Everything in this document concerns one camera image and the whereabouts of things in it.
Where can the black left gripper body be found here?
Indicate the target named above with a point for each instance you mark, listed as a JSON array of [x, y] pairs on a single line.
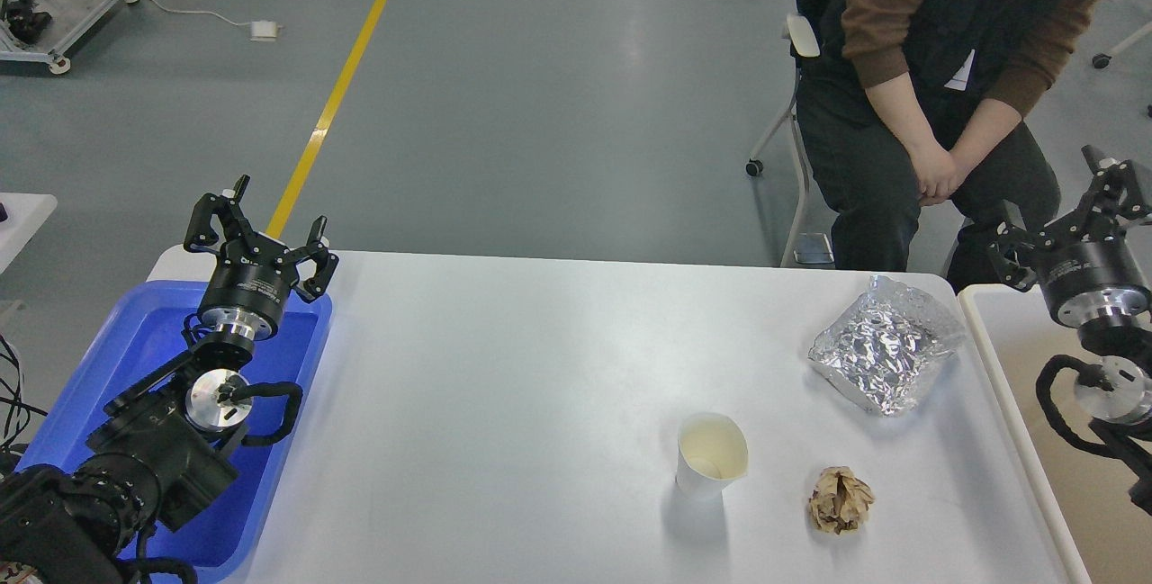
[[249, 288]]

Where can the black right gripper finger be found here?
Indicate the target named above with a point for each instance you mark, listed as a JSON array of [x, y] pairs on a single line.
[[1015, 253], [1118, 198]]

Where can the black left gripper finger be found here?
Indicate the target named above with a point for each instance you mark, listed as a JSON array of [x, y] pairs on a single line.
[[218, 218], [309, 269]]

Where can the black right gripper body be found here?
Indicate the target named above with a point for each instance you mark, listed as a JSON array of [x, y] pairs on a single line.
[[1085, 281]]

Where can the white paper cup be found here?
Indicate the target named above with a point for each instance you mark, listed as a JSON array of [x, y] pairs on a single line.
[[712, 454]]

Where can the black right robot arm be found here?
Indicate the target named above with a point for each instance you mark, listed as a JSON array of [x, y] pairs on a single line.
[[1102, 407]]

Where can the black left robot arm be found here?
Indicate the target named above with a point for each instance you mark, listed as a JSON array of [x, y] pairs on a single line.
[[163, 454]]

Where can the white chair leg with caster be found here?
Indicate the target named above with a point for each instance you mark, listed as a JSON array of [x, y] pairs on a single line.
[[1103, 59]]

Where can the crumpled silver foil bag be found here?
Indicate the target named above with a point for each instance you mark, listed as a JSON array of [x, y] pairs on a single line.
[[885, 352]]

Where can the white side table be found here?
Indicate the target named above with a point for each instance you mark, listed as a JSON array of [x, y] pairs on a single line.
[[24, 215]]

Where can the left metal floor plate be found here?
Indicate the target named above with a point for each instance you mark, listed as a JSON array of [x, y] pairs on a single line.
[[813, 248]]

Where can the seated person in black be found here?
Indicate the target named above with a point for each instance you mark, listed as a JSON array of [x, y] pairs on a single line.
[[911, 103]]

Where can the crumpled brown paper ball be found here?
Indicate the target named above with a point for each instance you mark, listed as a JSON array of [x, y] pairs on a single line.
[[840, 501]]

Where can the white office chair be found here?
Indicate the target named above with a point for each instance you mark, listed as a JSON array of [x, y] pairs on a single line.
[[803, 44]]

